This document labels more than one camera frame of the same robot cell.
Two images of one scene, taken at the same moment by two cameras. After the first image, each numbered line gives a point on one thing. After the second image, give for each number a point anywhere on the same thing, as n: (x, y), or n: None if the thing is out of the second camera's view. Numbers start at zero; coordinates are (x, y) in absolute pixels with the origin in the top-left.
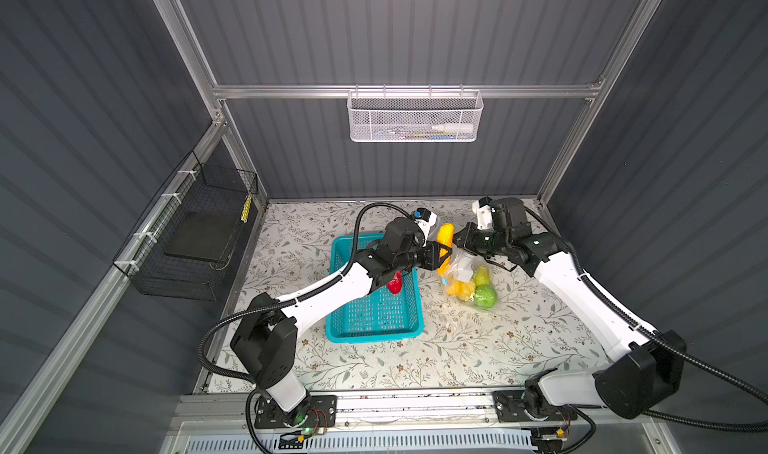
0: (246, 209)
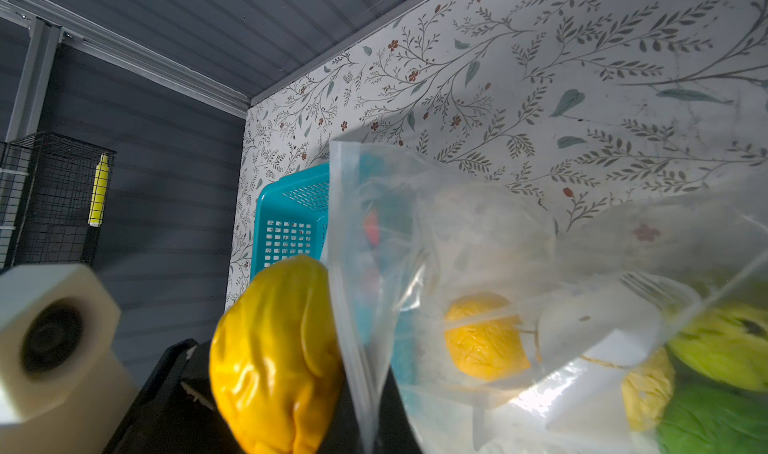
0: (99, 192)
